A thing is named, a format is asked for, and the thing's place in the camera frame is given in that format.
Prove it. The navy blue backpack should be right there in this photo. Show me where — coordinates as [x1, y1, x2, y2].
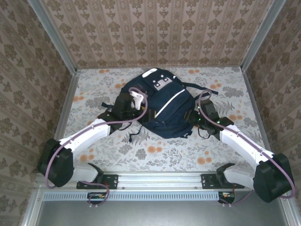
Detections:
[101, 67, 219, 142]

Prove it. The floral tablecloth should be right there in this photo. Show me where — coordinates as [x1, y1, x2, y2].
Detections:
[54, 66, 271, 173]

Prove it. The black wiring junction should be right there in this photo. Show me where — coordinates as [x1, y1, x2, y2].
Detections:
[217, 191, 236, 204]
[87, 192, 109, 205]

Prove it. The grey metal panel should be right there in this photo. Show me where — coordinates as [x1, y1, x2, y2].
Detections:
[35, 200, 291, 226]

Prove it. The thin black right camera cable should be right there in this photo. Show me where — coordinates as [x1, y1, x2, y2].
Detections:
[197, 127, 211, 139]

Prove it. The thin black camera cable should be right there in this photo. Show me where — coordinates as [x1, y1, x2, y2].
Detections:
[197, 127, 211, 139]
[112, 122, 132, 131]

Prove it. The thin black left camera cable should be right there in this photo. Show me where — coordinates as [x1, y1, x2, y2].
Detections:
[112, 122, 132, 131]

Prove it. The aluminium side rail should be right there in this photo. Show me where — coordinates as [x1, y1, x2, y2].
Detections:
[44, 69, 80, 174]
[241, 67, 275, 171]

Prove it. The aluminium mounting rail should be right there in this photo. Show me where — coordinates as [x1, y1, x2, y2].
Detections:
[34, 171, 291, 189]

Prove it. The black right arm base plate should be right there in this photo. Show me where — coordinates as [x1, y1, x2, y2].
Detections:
[201, 173, 245, 189]

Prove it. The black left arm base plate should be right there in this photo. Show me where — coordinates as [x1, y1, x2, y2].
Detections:
[76, 173, 119, 189]

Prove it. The grey slotted cable duct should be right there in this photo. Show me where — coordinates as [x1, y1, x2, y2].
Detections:
[43, 192, 221, 202]

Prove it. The aluminium frame post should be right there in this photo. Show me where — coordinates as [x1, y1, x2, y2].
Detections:
[241, 0, 286, 72]
[27, 0, 78, 74]

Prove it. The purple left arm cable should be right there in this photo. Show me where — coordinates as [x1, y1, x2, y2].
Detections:
[44, 87, 149, 209]

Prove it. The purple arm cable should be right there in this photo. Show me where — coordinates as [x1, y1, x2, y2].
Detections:
[44, 87, 149, 209]
[197, 89, 296, 208]

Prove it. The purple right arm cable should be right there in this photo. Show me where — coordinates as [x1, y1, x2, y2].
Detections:
[197, 89, 296, 208]

